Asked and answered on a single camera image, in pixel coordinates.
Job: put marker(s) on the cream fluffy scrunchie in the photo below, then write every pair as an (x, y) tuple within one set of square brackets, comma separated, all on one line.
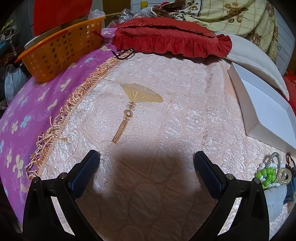
[(274, 201)]

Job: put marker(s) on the light blue plastic bag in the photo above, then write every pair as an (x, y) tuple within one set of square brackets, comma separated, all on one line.
[(13, 81)]

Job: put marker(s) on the pink quilted bedspread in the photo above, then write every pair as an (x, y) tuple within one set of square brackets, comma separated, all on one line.
[(161, 81)]

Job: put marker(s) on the clear plastic bag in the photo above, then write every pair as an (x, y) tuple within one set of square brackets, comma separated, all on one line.
[(131, 15)]

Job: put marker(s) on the white plastic bag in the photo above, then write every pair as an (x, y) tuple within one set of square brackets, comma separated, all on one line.
[(96, 14)]

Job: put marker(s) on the purple floral bed sheet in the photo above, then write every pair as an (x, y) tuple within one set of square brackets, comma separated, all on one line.
[(34, 104)]

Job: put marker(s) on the white cardboard box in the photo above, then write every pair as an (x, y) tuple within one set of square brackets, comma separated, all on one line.
[(261, 109)]

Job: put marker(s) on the blue hair claw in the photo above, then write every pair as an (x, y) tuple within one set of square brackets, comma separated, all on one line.
[(289, 194)]

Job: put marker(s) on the floral quilt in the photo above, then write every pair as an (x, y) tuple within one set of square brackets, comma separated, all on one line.
[(231, 16)]

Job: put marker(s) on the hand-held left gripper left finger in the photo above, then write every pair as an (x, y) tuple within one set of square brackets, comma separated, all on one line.
[(85, 171)]

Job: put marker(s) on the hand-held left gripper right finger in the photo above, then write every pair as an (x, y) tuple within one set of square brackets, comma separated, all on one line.
[(208, 176)]

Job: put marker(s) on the red box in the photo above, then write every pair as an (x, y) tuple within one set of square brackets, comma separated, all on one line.
[(57, 14)]

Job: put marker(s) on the red ruffled pillow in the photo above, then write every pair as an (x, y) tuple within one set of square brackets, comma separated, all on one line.
[(166, 39), (291, 85)]

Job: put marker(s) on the orange plastic basket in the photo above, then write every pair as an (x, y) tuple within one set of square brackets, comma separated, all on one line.
[(57, 51)]

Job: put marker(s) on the white pillow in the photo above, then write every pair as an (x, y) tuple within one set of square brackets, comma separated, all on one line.
[(249, 53)]

